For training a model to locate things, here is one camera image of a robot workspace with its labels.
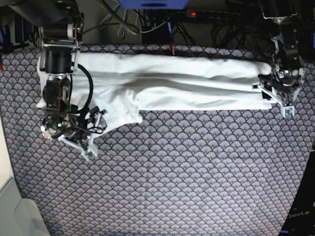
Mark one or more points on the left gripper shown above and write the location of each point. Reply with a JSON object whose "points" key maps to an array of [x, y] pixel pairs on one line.
{"points": [[280, 88]]}

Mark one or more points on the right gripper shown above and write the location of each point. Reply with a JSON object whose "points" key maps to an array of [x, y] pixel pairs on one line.
{"points": [[77, 135]]}

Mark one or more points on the white T-shirt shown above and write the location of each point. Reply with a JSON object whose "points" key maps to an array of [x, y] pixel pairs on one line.
{"points": [[125, 85]]}

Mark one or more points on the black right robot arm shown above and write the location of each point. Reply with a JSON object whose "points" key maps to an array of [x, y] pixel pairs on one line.
{"points": [[60, 27]]}

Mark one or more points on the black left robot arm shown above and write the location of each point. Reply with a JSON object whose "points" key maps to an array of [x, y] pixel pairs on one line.
{"points": [[286, 55]]}

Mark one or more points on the black power strip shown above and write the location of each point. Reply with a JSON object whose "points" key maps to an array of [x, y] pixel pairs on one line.
{"points": [[211, 15]]}

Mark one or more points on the red black table clamp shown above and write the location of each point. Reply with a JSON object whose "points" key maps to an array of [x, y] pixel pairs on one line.
{"points": [[173, 50]]}

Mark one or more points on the patterned purple tablecloth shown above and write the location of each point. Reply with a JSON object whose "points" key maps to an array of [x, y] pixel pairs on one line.
{"points": [[221, 173]]}

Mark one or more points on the white plastic bin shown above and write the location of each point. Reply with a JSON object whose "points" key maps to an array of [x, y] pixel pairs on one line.
{"points": [[19, 216]]}

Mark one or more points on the black box under table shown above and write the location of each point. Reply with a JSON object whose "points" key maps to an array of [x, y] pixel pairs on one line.
{"points": [[161, 35]]}

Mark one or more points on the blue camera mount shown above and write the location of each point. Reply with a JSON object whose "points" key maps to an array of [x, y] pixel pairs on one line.
{"points": [[153, 4]]}

